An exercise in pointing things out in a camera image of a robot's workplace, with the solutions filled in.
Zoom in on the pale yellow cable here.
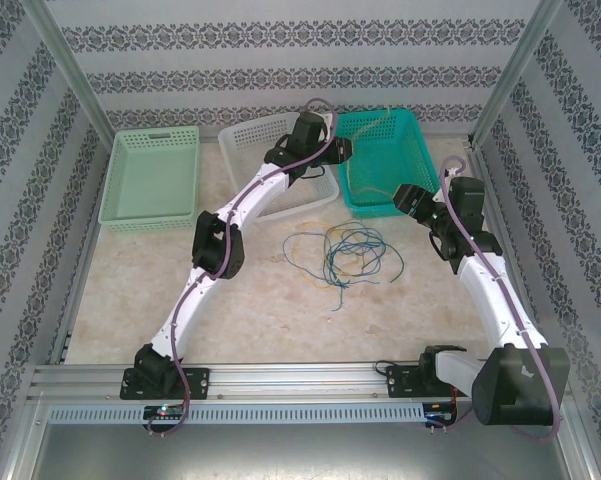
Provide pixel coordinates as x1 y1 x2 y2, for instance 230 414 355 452
342 103 397 201

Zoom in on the blue cable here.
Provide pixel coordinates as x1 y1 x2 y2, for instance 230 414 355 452
324 222 381 312
323 224 396 290

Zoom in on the golden yellow cable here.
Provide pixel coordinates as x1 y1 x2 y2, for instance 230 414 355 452
282 219 382 292

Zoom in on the teal plastic basket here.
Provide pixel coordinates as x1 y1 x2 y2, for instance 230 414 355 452
335 108 441 220

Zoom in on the white plastic basket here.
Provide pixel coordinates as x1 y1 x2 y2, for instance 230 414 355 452
217 112 341 221

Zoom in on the light green plastic basket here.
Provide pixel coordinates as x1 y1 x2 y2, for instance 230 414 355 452
98 126 202 234

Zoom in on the metal sheet shelf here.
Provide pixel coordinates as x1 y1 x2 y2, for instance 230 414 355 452
4 394 599 480

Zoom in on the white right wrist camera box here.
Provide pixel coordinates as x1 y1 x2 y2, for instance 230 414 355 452
431 168 455 204

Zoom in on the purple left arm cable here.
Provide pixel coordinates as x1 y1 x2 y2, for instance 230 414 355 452
146 97 337 439

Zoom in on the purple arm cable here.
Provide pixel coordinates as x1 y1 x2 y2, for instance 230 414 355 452
146 97 337 439
429 155 565 444

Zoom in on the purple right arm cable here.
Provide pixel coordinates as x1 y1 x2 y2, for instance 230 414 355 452
429 155 565 444

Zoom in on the aluminium side rail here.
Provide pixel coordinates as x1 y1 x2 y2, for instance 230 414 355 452
464 139 567 371
48 142 116 366

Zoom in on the aluminium frame post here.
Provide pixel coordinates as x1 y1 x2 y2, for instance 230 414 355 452
471 0 570 147
18 0 117 146

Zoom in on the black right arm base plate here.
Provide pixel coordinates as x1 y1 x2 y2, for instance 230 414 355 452
385 365 479 399

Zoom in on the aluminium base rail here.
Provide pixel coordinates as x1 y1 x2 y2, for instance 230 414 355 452
27 363 481 401

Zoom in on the slotted grey cable duct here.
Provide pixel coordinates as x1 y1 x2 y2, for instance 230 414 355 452
47 403 426 425

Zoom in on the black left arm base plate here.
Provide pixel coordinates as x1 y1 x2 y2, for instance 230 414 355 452
120 367 212 401

